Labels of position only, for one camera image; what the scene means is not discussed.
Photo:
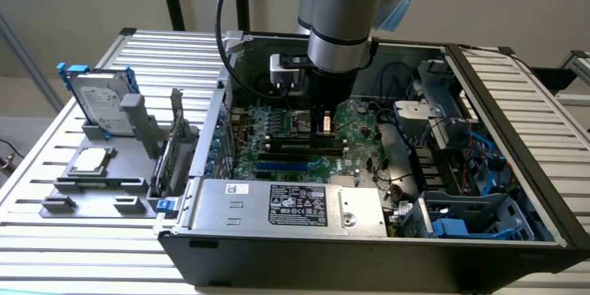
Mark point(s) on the black box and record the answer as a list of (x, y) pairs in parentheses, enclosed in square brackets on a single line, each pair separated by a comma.
[(550, 79)]

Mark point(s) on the silver power supply unit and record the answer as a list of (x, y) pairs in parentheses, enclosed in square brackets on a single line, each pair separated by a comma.
[(276, 205)]

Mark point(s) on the grey parts rack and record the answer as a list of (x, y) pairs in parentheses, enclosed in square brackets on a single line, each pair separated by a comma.
[(138, 129)]

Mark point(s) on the graphics card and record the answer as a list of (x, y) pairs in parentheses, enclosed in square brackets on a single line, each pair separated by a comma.
[(172, 150)]

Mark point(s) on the green motherboard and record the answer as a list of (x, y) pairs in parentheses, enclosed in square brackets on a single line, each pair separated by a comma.
[(286, 167)]

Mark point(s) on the silver CPU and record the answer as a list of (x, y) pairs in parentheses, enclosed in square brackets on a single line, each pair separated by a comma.
[(94, 159)]

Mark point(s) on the silver chipset heatsink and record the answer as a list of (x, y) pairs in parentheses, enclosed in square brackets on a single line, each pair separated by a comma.
[(343, 180)]

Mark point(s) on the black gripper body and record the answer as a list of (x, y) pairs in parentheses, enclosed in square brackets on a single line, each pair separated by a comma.
[(331, 86)]

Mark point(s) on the blue grey disk bay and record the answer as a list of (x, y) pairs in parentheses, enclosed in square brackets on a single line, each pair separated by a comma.
[(465, 219)]

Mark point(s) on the black RAM slot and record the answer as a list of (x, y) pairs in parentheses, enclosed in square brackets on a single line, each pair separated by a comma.
[(299, 153), (299, 149)]

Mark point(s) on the blue case latch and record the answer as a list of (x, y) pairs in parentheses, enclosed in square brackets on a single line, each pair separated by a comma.
[(166, 205)]

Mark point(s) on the black open PC case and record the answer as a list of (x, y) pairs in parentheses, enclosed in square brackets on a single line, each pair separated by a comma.
[(322, 260)]

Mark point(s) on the CPU socket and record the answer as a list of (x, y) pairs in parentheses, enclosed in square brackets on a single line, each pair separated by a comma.
[(302, 122)]

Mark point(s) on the black expansion slot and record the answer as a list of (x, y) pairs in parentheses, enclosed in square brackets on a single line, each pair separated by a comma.
[(280, 158)]

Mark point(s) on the silver hard disk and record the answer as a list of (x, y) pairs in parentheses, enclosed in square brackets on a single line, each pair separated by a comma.
[(103, 105)]

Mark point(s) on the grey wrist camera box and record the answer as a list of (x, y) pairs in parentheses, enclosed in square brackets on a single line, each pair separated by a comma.
[(284, 72)]

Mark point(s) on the aluminium profile post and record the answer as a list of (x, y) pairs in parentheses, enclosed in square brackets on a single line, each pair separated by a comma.
[(27, 63)]

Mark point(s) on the blue disk caddy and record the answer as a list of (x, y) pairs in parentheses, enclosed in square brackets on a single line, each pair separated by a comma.
[(76, 68)]

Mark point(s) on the blue expansion slot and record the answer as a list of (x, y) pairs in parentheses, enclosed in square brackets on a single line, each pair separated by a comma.
[(286, 166)]

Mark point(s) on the aluminium frame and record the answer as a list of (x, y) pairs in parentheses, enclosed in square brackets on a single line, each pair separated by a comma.
[(575, 67)]

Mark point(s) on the metal drive cage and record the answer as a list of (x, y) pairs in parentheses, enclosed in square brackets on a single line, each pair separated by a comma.
[(438, 108)]

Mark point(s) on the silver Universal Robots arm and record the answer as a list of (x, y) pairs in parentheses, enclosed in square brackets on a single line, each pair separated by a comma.
[(346, 15)]

